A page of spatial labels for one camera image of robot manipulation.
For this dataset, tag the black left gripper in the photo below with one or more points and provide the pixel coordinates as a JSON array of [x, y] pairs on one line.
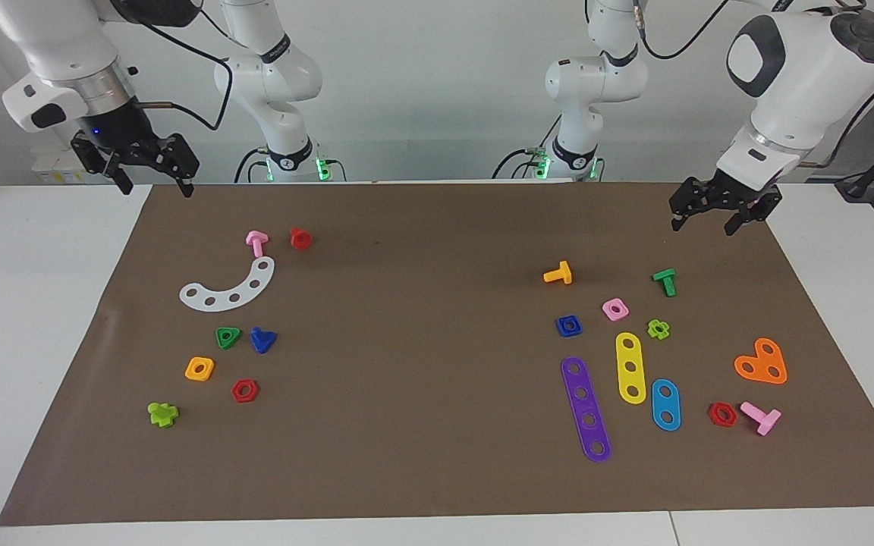
[[729, 196]]

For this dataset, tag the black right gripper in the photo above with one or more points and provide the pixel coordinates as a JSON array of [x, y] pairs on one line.
[[122, 144]]

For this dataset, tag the blue square nut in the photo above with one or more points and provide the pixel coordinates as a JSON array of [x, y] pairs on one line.
[[561, 328]]

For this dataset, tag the blue plastic bolt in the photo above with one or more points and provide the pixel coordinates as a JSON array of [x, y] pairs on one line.
[[261, 341]]

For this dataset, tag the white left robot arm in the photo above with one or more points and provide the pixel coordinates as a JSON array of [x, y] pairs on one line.
[[809, 76]]

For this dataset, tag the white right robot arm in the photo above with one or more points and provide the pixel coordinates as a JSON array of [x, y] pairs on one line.
[[50, 38]]

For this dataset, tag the white boxes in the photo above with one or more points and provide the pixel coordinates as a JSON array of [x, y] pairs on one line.
[[50, 171]]

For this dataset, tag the pink plastic bolt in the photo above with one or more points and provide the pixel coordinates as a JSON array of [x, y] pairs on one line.
[[256, 244], [754, 412]]

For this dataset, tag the lime green cross nut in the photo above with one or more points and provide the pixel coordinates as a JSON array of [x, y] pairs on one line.
[[651, 329]]

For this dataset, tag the pink square nut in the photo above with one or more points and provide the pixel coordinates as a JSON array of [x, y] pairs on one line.
[[624, 312]]

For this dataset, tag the white curved five-hole plate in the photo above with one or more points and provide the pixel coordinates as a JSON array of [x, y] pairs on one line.
[[244, 292]]

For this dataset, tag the yellow three-hole strip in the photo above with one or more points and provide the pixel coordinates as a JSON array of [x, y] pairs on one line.
[[630, 355]]

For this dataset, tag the orange three-hole corner plate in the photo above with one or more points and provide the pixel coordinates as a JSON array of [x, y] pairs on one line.
[[760, 365]]

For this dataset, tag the red plastic bolt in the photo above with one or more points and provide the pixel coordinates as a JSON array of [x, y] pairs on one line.
[[300, 241]]

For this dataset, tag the orange plastic bolt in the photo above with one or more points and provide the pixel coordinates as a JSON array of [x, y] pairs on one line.
[[556, 276]]

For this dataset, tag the green triangle nut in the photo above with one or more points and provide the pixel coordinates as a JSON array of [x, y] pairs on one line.
[[237, 333]]

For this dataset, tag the blue two-hole strip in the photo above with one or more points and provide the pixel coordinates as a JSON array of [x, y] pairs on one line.
[[666, 405]]

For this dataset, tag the orange square nut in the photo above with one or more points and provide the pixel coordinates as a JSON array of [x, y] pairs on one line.
[[190, 371]]

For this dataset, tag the red hex nut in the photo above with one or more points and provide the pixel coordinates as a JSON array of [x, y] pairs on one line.
[[712, 415], [236, 392]]

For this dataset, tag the purple four-hole strip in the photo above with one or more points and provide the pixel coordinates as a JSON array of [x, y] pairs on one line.
[[586, 407]]

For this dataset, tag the lime green plastic bolt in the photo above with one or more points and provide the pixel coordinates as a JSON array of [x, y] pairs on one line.
[[162, 415]]

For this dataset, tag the brown table mat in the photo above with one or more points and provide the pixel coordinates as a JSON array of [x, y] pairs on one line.
[[407, 455]]

